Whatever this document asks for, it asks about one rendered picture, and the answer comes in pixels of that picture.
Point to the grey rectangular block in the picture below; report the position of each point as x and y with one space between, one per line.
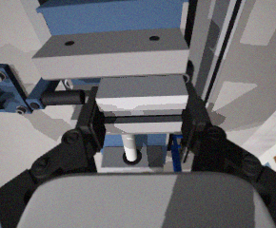
142 103

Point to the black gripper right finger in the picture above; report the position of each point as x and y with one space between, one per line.
218 154

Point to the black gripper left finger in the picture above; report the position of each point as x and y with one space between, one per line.
75 153

